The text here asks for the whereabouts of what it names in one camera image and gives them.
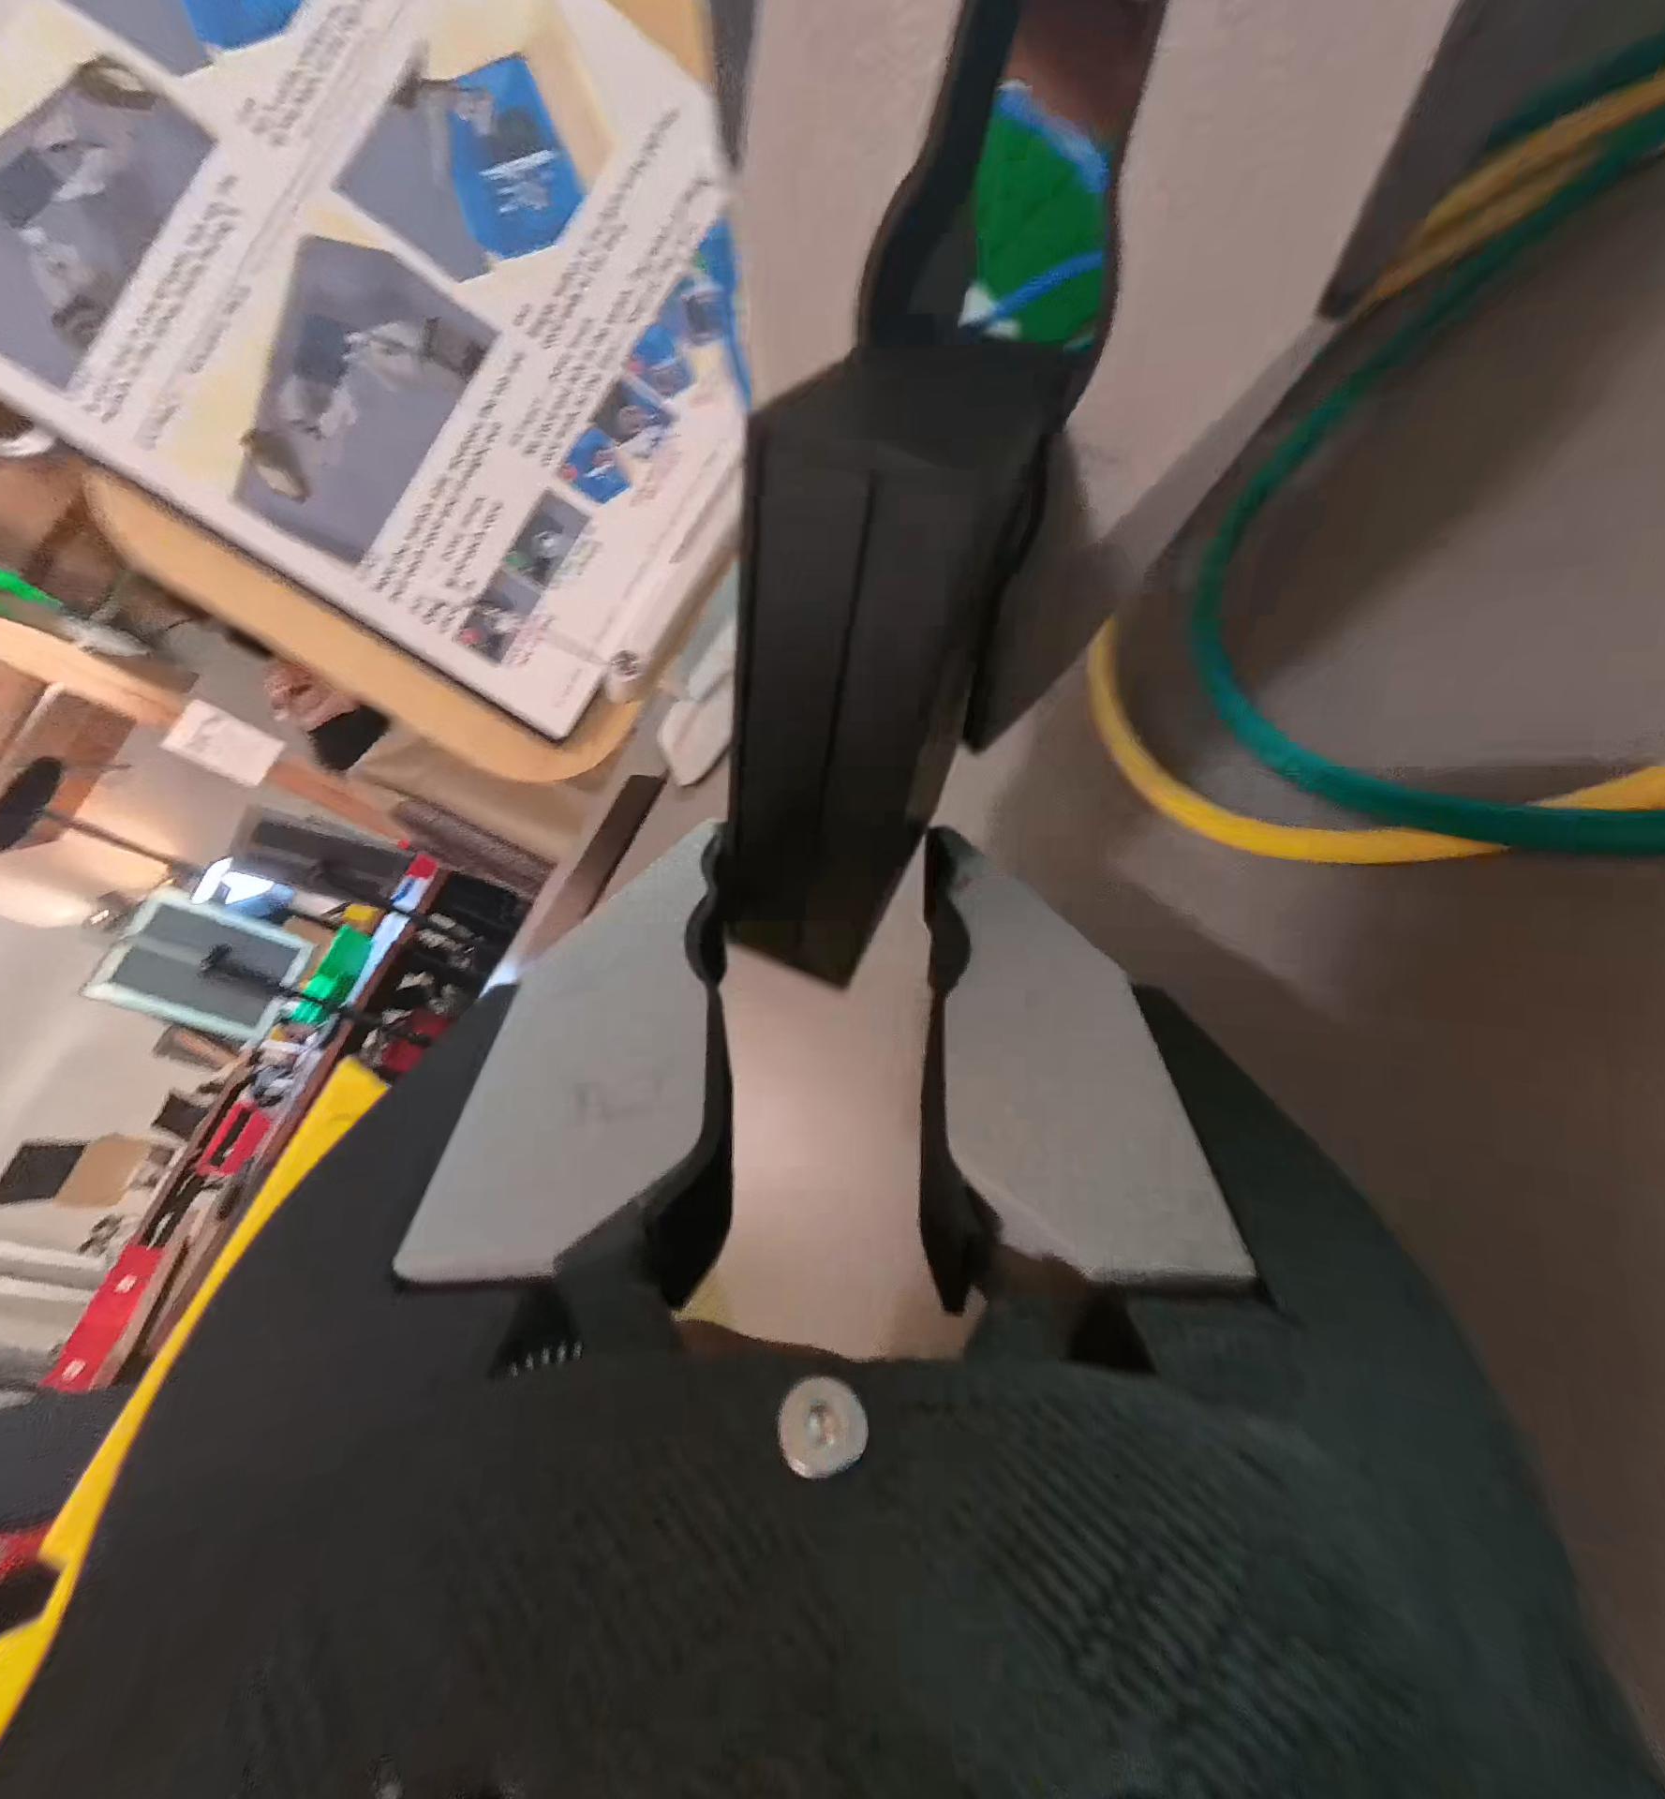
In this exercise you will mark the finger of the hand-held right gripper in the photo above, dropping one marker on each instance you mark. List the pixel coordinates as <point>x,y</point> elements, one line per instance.
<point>1225,283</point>
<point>805,169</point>

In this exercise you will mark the yellow plastic bin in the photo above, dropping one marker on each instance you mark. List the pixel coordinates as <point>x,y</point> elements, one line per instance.
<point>334,1110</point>

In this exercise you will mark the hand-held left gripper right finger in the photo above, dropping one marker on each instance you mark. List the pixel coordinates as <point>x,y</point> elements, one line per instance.
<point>1070,1124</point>

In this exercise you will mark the white poster stand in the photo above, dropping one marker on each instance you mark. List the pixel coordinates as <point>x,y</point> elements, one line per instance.
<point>698,729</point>

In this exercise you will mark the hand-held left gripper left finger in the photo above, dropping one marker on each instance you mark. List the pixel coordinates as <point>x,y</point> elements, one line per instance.
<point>577,1110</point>

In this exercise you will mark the green plastic bin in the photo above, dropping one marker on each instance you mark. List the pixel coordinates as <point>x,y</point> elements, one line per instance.
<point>1033,209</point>

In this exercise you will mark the black ethernet port box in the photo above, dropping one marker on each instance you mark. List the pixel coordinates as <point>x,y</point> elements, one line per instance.
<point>858,635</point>

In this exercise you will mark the printed instruction poster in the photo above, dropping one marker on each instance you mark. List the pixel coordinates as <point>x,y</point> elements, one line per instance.
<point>280,283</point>

